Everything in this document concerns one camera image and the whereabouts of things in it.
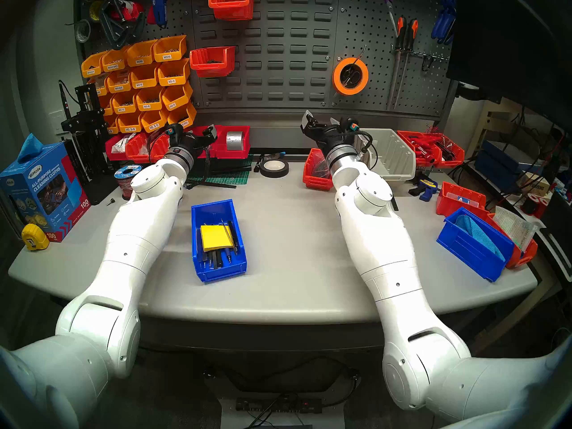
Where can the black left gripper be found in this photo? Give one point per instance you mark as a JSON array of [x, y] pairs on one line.
[[192, 144]]

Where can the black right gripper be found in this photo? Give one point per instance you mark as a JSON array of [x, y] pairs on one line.
[[330, 137]]

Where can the small red parts bin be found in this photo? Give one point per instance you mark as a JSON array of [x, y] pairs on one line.
[[313, 175]]

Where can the blue bin with hand tools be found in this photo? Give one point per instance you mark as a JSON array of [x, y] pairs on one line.
[[221, 274]]

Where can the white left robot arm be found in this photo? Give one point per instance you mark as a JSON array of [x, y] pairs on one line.
[[134, 236]]

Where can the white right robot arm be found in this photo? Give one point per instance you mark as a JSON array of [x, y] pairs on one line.
[[380, 245]]

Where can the red hand tool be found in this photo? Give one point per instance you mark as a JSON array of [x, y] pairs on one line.
[[420, 146]]

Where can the red bin with red tool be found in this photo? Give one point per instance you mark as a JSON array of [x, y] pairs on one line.
[[429, 159]]

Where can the yellow bin labelled M4-0.7X6 HEX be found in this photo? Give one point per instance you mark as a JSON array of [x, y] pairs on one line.
[[184, 117]]

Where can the orange tape roll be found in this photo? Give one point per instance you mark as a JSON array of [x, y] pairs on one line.
[[351, 92]]

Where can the yellow bin labelled M3-6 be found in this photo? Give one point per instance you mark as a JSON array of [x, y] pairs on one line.
[[176, 101]]

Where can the green cutting mat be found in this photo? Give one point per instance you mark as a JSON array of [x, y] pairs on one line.
[[232, 178]]

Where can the long black rod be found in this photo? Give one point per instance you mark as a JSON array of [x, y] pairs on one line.
[[219, 185]]

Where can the orange-red plastic storage bin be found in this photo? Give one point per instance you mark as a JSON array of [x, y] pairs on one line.
[[158, 155], [136, 154]]

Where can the yellow bin labelled M2.5-5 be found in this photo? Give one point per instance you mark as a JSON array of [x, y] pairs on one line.
[[154, 124]]

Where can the black pen blue tip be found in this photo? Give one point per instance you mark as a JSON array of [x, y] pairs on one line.
[[272, 156]]

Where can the grey pegboard with screwdrivers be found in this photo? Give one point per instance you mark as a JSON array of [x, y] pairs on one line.
[[380, 99]]

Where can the red louvre-hung bin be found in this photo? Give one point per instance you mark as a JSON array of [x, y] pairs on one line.
[[232, 10], [212, 68]]

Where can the yellow bin labelled M3-4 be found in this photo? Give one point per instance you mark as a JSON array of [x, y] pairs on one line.
[[173, 77]]

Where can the yellow bin labelled M3-8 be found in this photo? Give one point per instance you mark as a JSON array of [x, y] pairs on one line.
[[149, 103]]

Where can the black tape roll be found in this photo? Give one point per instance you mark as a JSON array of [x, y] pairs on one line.
[[273, 175]]

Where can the large white plastic bin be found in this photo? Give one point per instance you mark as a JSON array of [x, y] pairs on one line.
[[393, 157]]

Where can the yellow bin labelled M2.5-6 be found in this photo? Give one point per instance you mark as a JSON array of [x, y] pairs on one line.
[[129, 126]]

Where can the yellow bin labelled M4-6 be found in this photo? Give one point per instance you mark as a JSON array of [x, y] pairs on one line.
[[144, 80]]

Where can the white plastic bag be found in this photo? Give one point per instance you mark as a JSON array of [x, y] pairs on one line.
[[123, 144]]

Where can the yellow bin labelled M3X6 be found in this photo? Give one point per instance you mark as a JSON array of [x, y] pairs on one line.
[[170, 52]]

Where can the yellow bin labelled M3-12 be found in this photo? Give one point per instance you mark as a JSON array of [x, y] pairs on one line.
[[124, 106]]

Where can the yellow screw bin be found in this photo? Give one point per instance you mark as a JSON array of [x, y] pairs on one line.
[[102, 86], [107, 106], [91, 66], [112, 126]]

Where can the red bin with white bag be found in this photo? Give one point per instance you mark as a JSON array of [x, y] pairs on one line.
[[111, 157]]

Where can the yellow notepad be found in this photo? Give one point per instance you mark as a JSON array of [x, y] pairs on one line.
[[216, 237]]

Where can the black marker pen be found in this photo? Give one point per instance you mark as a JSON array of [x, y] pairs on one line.
[[233, 236]]

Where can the short black strip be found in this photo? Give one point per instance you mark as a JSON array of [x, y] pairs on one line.
[[395, 204]]

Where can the yellow bin labelled M3X8 BAD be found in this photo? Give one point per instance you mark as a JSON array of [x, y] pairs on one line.
[[114, 62]]

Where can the grey pegboard with yellow bins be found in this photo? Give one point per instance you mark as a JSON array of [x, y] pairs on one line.
[[178, 14]]

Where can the blue yellow bar clamp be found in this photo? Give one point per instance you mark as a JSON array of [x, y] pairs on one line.
[[426, 184]]

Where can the black grey vise clamp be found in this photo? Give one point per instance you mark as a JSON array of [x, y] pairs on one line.
[[118, 32]]

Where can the red white tape roll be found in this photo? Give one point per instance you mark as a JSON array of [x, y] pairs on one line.
[[129, 10]]

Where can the red bin with blue label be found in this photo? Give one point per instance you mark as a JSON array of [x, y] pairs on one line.
[[451, 204]]

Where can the blue spring clamps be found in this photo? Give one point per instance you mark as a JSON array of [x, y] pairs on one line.
[[442, 21]]

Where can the grey hanging tape roll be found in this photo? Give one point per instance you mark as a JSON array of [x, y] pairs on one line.
[[76, 31]]

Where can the yellow hanging tape roll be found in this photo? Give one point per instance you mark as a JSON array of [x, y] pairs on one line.
[[93, 11]]

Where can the blue cleaning cloths box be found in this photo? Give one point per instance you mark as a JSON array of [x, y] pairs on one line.
[[44, 187]]

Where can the blue cloth in dispenser box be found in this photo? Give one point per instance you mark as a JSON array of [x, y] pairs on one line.
[[30, 149]]

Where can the dark blue crate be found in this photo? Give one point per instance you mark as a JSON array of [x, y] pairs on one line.
[[500, 164]]

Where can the folded blue cloth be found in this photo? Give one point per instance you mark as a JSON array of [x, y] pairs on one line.
[[478, 233]]

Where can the blue bin with cloth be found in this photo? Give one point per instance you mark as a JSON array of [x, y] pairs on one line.
[[469, 251]]

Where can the yellow tape measure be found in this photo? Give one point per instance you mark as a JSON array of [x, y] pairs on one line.
[[35, 238]]

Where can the black monitor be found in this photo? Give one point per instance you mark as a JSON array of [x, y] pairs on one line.
[[514, 39]]

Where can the white paper packet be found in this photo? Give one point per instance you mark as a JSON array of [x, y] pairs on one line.
[[514, 227]]

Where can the brown cardboard box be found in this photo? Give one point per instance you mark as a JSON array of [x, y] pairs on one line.
[[536, 184]]

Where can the orange-red bin with paper packet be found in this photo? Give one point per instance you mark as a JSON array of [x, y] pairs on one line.
[[525, 256]]

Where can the black power strip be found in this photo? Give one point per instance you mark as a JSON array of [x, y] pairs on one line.
[[277, 405]]

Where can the silver duct tape roll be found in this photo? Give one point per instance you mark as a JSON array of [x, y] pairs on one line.
[[234, 142]]

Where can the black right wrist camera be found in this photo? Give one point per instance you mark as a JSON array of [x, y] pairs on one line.
[[352, 126]]

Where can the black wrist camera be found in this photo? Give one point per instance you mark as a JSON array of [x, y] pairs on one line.
[[175, 131], [352, 126]]

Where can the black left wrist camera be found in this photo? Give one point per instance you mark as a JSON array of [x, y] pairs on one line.
[[175, 131]]

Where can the grey louvred wall panel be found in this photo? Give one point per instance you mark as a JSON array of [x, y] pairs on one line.
[[286, 52]]

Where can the metal tool holder rail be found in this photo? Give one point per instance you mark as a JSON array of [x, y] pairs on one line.
[[420, 53]]

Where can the black metal frame stand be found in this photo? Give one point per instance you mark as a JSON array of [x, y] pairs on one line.
[[89, 133]]

